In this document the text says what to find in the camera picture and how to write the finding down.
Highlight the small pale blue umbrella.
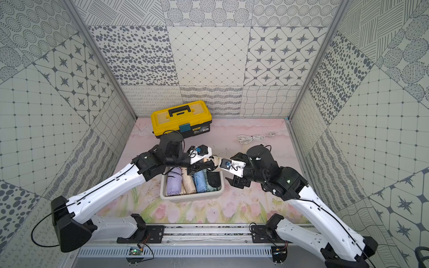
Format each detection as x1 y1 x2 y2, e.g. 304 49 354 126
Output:
193 170 207 193

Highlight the black umbrella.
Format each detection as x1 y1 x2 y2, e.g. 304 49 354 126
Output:
207 172 221 188

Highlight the small beige umbrella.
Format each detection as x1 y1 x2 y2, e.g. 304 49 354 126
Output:
181 167 197 195

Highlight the lavender umbrella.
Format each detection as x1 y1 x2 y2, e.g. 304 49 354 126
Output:
166 167 183 196

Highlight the white plastic storage box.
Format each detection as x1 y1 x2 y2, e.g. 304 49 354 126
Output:
160 172 225 203

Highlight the cream umbrella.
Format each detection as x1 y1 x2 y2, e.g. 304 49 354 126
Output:
203 156 222 172

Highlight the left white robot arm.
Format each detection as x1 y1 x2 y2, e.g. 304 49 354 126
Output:
51 132 219 252

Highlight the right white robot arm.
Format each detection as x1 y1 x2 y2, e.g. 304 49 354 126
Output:
220 145 378 268

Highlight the yellow black toolbox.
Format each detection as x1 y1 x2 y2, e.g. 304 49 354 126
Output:
151 100 212 138

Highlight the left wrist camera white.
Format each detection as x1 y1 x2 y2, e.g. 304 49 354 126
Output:
189 145 212 165

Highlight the white coiled cable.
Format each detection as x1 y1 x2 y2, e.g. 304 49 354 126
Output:
237 131 278 145

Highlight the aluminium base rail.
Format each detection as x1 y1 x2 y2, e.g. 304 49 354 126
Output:
77 223 324 265

